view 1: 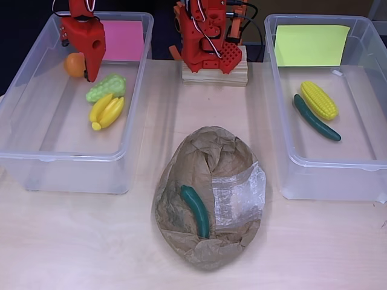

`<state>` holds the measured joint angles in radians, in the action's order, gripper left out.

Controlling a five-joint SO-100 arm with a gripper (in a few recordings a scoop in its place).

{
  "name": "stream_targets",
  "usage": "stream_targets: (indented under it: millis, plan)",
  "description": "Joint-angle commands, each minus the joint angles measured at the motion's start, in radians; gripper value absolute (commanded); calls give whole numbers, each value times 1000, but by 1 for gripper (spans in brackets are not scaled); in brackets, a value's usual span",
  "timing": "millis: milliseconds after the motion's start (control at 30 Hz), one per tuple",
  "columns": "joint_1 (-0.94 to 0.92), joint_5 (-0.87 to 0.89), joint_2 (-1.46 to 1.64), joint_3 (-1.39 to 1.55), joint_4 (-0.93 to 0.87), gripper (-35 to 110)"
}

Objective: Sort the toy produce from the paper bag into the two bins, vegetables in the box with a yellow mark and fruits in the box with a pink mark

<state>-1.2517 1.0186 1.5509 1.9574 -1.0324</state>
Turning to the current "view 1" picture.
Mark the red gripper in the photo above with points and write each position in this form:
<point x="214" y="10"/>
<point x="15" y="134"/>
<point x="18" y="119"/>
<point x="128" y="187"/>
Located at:
<point x="89" y="45"/>

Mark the toy orange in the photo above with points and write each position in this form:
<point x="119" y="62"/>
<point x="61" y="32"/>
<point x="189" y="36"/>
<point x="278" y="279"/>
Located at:
<point x="74" y="65"/>

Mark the light green toy grapes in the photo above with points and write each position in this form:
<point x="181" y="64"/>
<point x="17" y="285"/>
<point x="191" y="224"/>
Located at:
<point x="109" y="86"/>

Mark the yellow toy banana bunch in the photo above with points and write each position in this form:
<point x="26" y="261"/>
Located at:
<point x="107" y="111"/>

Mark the short green toy pepper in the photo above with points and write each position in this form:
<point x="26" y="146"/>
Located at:
<point x="199" y="214"/>

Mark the yellow toy corn cob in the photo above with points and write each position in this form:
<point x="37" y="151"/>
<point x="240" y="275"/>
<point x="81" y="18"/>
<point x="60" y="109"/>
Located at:
<point x="319" y="101"/>

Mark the long green toy cucumber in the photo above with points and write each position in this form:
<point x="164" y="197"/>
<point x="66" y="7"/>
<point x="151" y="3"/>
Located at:
<point x="317" y="125"/>

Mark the red robot arm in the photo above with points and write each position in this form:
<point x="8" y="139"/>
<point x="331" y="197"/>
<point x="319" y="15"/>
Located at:
<point x="196" y="45"/>

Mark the clear plastic bin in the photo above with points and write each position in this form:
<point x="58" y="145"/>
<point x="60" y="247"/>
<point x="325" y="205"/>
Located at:
<point x="332" y="181"/>
<point x="60" y="175"/>

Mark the pink sticky note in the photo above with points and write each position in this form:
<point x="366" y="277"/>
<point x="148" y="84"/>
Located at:
<point x="124" y="40"/>

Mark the orange printed part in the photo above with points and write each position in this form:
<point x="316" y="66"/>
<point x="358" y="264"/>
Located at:
<point x="175" y="13"/>

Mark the wooden base block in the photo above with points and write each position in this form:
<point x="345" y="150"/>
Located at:
<point x="214" y="80"/>

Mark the yellow sticky note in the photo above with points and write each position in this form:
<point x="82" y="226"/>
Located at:
<point x="311" y="45"/>

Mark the crumpled brown paper bag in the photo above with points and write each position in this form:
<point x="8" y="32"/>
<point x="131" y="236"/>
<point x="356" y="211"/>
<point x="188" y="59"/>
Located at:
<point x="208" y="253"/>

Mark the orange printed bracket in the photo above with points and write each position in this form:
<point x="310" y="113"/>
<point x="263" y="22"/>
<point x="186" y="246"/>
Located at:
<point x="235" y="30"/>

